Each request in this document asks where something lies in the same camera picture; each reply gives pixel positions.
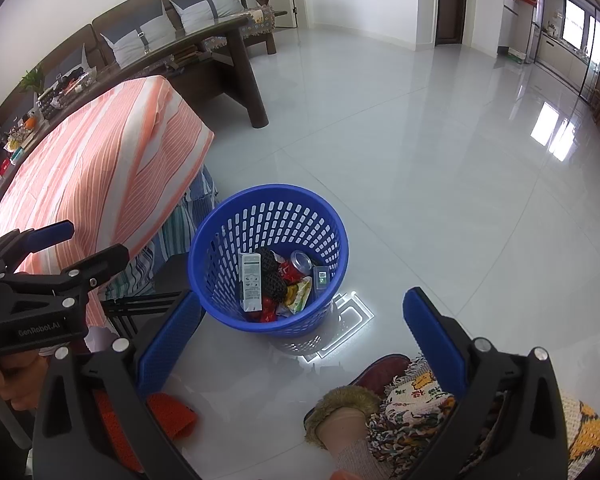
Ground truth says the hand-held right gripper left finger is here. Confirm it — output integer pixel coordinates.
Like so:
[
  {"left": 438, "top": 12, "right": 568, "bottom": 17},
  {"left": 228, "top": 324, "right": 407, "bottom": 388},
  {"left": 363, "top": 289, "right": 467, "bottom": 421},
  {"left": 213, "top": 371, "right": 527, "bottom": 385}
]
[{"left": 30, "top": 289, "right": 203, "bottom": 480}]

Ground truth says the black folding table frame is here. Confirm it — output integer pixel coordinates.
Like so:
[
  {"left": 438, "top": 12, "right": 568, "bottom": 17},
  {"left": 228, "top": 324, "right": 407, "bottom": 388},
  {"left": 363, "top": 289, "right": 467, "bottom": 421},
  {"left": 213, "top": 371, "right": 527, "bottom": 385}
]
[{"left": 102, "top": 252, "right": 191, "bottom": 336}]

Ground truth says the floral sofa cover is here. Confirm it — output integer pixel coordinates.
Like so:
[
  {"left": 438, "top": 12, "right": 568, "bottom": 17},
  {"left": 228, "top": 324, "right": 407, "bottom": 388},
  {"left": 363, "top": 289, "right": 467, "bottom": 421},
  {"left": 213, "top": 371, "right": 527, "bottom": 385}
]
[{"left": 202, "top": 2, "right": 276, "bottom": 53}]

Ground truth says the grey blue cushion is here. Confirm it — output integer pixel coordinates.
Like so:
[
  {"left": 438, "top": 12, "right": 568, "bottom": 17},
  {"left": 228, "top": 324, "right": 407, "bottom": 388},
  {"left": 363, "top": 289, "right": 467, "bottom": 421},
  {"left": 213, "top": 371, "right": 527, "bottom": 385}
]
[
  {"left": 100, "top": 0, "right": 176, "bottom": 68},
  {"left": 40, "top": 42, "right": 93, "bottom": 86},
  {"left": 169, "top": 0, "right": 246, "bottom": 33}
]

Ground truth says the blue plastic basket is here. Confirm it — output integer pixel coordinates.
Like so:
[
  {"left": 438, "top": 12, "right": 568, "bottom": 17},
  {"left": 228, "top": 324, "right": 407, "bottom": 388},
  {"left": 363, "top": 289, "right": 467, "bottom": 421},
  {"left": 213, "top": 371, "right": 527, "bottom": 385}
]
[{"left": 187, "top": 184, "right": 350, "bottom": 336}]

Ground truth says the maroon fur-lined slipper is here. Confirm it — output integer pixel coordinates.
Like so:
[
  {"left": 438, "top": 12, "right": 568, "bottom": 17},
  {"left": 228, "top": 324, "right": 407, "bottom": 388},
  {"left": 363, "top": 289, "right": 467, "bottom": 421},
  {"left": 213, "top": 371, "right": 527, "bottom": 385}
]
[{"left": 304, "top": 354, "right": 413, "bottom": 453}]

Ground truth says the white carton box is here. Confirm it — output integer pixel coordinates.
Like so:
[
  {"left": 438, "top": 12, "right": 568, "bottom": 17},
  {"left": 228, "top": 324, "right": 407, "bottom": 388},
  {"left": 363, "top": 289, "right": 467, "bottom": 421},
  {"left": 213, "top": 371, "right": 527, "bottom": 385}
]
[{"left": 239, "top": 252, "right": 263, "bottom": 313}]

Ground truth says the orange white striped tablecloth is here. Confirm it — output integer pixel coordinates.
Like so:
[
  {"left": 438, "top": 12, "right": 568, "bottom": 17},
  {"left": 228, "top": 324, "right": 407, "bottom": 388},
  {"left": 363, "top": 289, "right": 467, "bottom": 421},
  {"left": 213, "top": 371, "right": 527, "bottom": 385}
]
[{"left": 0, "top": 75, "right": 216, "bottom": 331}]

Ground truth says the green potted plant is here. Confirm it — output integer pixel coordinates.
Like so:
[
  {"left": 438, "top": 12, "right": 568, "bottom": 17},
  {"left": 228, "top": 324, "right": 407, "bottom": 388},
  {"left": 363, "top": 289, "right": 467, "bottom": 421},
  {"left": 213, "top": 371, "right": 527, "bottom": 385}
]
[{"left": 19, "top": 65, "right": 46, "bottom": 96}]

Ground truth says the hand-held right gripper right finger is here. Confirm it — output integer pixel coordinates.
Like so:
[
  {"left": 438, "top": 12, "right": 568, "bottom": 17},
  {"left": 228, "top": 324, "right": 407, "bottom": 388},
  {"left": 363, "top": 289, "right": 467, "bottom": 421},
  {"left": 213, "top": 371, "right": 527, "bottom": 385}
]
[{"left": 402, "top": 287, "right": 571, "bottom": 480}]

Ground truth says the glass fruit bowl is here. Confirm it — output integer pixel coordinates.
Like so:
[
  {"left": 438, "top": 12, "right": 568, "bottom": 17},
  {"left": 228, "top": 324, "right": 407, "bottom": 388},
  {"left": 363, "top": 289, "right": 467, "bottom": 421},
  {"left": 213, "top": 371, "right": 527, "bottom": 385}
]
[{"left": 5, "top": 127, "right": 31, "bottom": 151}]

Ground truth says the brown wooden sofa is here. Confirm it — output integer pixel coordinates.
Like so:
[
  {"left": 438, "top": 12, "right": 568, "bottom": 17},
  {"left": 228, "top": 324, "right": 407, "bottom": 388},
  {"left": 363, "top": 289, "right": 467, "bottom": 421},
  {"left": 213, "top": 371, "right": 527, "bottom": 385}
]
[{"left": 0, "top": 0, "right": 288, "bottom": 126}]

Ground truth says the crushed red can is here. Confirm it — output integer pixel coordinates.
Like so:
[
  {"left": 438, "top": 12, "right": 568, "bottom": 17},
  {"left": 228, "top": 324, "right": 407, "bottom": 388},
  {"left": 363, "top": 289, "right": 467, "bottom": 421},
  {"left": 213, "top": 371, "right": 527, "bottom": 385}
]
[{"left": 279, "top": 250, "right": 313, "bottom": 283}]

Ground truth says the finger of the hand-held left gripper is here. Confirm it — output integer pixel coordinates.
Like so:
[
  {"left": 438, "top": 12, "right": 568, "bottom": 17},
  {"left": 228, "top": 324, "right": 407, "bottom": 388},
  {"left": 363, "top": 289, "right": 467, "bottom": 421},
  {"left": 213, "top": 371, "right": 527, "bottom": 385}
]
[
  {"left": 0, "top": 220, "right": 76, "bottom": 273},
  {"left": 15, "top": 244, "right": 131, "bottom": 307}
]

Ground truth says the glass snack tray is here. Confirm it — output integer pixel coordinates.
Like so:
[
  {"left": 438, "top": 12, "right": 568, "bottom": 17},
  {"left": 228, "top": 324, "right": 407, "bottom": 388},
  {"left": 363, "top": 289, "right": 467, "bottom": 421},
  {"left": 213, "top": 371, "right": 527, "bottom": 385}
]
[{"left": 37, "top": 72, "right": 98, "bottom": 111}]

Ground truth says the dark wooden coffee table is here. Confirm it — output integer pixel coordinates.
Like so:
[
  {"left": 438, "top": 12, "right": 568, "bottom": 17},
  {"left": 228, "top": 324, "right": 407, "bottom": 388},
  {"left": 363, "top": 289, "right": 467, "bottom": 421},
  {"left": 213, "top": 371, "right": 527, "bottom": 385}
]
[{"left": 0, "top": 15, "right": 271, "bottom": 181}]

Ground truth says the kitchen counter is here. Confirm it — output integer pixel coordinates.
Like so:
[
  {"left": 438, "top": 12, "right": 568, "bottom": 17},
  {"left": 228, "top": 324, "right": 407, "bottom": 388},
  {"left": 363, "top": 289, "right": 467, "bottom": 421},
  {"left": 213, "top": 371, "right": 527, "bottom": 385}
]
[{"left": 537, "top": 30, "right": 588, "bottom": 86}]

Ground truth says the person's left hand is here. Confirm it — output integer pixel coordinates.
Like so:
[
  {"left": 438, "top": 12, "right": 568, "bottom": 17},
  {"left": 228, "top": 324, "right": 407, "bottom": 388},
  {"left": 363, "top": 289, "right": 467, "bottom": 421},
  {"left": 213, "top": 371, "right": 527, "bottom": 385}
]
[{"left": 0, "top": 347, "right": 48, "bottom": 411}]

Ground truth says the red wrapper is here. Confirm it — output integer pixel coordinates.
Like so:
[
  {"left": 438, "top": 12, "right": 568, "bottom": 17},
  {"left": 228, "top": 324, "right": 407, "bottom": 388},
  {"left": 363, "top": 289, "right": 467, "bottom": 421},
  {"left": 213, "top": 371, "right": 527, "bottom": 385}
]
[{"left": 245, "top": 297, "right": 281, "bottom": 322}]

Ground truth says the dark brown door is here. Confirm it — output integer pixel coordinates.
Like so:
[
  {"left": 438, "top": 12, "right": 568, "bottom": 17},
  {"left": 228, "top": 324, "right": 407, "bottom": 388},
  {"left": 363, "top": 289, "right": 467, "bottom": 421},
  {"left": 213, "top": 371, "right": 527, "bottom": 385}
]
[{"left": 436, "top": 0, "right": 468, "bottom": 46}]

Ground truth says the orange mesh object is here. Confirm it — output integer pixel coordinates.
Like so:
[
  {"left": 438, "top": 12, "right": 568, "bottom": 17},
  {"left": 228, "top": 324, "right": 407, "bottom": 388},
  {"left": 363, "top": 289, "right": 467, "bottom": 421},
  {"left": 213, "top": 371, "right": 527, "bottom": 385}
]
[{"left": 92, "top": 390, "right": 199, "bottom": 473}]

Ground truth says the yellow snack packet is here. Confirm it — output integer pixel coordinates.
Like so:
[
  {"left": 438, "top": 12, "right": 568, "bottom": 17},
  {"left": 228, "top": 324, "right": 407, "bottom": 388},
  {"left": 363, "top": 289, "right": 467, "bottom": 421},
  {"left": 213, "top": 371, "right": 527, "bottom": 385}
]
[{"left": 280, "top": 279, "right": 313, "bottom": 315}]

